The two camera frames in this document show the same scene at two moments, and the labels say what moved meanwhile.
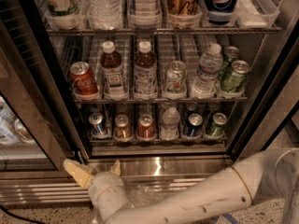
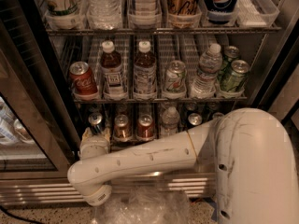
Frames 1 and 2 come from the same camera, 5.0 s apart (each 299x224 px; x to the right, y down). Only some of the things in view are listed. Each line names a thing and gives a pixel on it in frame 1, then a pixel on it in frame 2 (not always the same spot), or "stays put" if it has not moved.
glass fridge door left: (37, 127) stays put
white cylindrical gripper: (102, 181) -> (94, 143)
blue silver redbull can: (97, 128) stays put
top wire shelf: (230, 32) stays put
